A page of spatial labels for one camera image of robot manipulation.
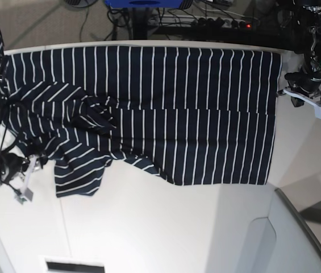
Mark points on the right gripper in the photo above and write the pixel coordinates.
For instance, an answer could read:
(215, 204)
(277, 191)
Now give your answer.
(12, 166)

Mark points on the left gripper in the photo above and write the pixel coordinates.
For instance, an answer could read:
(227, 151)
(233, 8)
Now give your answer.
(302, 87)

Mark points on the navy white striped t-shirt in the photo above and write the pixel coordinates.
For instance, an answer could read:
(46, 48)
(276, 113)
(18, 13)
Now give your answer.
(191, 116)

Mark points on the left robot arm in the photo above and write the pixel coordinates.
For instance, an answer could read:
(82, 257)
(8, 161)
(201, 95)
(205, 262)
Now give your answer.
(304, 29)

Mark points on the power strip with red light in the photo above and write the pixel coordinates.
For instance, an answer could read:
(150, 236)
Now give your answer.
(219, 22)

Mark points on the blue plastic bin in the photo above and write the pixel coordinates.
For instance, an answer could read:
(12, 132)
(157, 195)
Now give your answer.
(118, 4)

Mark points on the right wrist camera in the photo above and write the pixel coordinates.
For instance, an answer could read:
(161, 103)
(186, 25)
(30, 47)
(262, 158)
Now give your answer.
(23, 197)

